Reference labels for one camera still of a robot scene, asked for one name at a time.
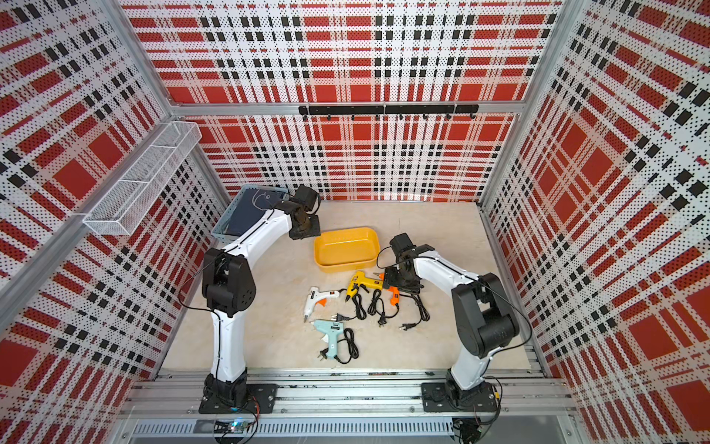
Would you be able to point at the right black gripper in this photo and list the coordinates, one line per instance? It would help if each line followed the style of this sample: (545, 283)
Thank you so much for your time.
(390, 278)

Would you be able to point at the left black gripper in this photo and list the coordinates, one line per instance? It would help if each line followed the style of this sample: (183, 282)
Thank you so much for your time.
(315, 230)

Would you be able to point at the orange hot glue gun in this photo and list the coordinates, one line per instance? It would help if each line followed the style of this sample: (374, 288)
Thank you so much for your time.
(377, 308)

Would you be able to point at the yellow hot glue gun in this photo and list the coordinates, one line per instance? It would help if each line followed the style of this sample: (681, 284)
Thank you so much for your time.
(360, 281)

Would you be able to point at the yellow storage box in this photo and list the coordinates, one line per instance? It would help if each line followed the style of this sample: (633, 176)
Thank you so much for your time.
(346, 250)

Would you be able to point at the light blue hot glue gun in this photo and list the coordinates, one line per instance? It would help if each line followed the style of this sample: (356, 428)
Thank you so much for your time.
(335, 333)

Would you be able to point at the white hot glue gun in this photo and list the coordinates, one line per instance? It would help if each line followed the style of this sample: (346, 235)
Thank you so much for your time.
(317, 297)

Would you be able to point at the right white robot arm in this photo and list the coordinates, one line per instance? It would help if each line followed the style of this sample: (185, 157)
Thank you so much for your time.
(485, 320)

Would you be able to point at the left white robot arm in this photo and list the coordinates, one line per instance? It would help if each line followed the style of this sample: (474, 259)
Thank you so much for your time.
(229, 290)

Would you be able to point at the blue-grey plastic basket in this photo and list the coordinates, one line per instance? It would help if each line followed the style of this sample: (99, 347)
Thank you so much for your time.
(250, 204)

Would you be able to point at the green circuit board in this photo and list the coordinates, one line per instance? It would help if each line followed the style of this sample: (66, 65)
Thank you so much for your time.
(232, 427)

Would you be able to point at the black wall hook rail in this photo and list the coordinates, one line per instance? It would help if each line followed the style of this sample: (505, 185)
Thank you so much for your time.
(330, 111)

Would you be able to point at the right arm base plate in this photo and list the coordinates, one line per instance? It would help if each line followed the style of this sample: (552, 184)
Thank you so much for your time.
(446, 397)

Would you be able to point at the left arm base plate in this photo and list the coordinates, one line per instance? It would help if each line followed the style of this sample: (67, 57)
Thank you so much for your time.
(221, 398)

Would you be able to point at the white wire mesh shelf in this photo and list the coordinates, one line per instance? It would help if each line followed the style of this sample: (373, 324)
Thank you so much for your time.
(121, 210)

